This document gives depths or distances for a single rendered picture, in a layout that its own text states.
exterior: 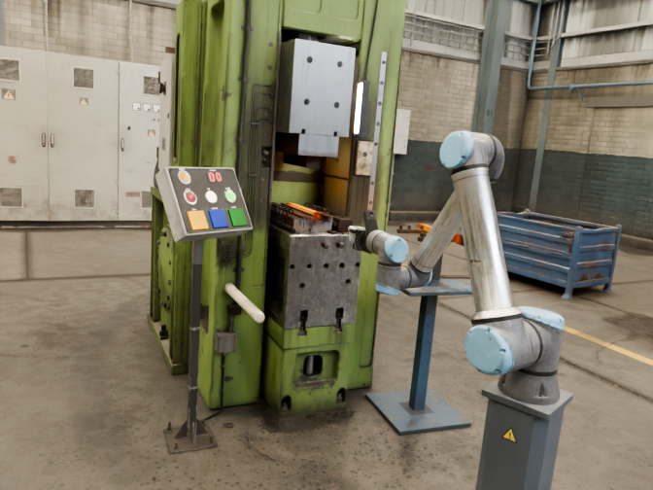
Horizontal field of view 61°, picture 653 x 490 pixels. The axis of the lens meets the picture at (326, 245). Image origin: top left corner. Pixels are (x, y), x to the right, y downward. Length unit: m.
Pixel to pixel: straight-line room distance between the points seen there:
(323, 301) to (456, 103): 8.43
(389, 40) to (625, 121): 8.05
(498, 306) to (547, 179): 9.81
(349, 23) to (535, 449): 1.99
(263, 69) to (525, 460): 1.88
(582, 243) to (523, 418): 4.19
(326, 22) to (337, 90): 0.34
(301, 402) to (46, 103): 5.55
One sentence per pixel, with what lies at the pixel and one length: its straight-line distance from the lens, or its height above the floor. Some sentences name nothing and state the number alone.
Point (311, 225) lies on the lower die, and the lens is 2.60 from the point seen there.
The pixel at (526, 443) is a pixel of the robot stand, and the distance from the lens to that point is 1.92.
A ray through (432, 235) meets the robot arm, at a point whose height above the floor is 1.04.
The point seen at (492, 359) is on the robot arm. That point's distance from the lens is 1.69.
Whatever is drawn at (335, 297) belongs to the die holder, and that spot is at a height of 0.61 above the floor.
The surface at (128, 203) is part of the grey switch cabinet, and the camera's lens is 7.69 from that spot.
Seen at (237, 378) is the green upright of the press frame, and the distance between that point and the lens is 2.86.
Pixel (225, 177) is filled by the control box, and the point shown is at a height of 1.16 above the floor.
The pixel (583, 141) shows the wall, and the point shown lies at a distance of 11.06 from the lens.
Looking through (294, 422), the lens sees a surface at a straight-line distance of 2.80.
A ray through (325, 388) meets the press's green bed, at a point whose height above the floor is 0.14.
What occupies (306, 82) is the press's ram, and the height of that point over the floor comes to 1.59.
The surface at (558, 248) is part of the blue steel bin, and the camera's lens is 5.98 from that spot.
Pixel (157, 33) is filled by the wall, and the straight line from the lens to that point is 8.42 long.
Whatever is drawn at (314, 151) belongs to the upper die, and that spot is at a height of 1.29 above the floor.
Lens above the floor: 1.35
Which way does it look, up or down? 11 degrees down
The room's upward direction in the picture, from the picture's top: 5 degrees clockwise
